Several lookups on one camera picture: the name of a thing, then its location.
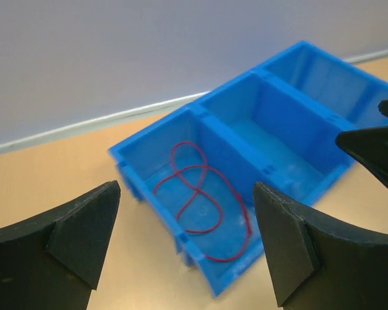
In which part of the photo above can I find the blue three-compartment plastic bin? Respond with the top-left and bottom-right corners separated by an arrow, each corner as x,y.
109,41 -> 388,295

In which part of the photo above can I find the aluminium back frame rail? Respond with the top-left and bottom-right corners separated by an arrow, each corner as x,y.
0,49 -> 388,156

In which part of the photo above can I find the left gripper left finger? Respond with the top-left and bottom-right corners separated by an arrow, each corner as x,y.
0,180 -> 120,309

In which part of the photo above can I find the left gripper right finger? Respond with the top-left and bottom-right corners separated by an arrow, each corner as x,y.
253,182 -> 388,309

